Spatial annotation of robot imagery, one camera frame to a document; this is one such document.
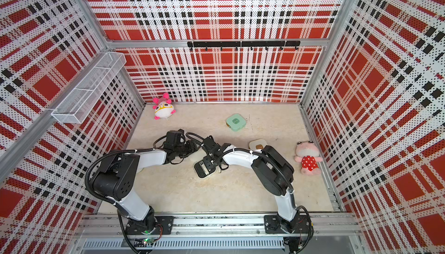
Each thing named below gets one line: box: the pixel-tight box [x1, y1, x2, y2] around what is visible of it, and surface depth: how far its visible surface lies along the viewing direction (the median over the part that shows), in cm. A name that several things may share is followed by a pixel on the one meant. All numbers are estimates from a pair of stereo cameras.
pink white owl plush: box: [152, 92, 177, 121], surface depth 113 cm
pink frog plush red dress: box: [294, 140, 324, 176], surface depth 91 cm
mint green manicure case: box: [225, 113, 247, 132], surface depth 110 cm
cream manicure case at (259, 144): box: [248, 138, 268, 151], surface depth 100 cm
